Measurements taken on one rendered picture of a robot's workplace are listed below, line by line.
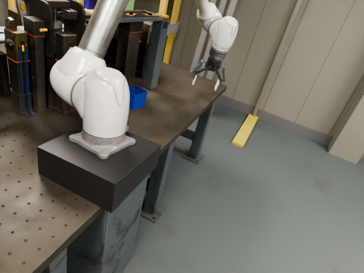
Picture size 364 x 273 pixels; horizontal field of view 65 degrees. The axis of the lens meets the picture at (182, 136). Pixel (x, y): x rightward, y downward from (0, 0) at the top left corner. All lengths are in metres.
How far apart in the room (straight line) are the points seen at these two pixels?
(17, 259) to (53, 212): 0.17
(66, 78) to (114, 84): 0.22
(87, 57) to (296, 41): 2.65
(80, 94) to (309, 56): 2.79
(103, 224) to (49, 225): 0.23
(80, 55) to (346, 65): 2.86
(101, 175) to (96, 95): 0.26
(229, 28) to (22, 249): 1.20
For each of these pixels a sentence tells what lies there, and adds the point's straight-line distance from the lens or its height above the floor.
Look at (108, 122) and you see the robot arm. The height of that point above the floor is 0.94.
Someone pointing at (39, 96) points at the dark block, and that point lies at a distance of 1.48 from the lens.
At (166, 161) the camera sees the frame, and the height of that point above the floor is 0.46.
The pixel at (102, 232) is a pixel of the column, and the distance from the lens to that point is 1.17.
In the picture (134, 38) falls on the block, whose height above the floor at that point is 1.05.
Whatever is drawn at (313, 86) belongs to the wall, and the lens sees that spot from 3.53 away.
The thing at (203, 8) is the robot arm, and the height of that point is 1.28.
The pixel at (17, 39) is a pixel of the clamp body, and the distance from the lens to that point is 1.36.
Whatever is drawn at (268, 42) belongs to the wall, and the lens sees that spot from 3.47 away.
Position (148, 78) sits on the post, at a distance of 1.87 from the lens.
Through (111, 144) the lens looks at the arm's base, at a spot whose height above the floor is 0.85.
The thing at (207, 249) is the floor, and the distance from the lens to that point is 1.90.
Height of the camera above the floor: 1.46
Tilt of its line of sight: 31 degrees down
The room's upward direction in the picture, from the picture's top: 15 degrees clockwise
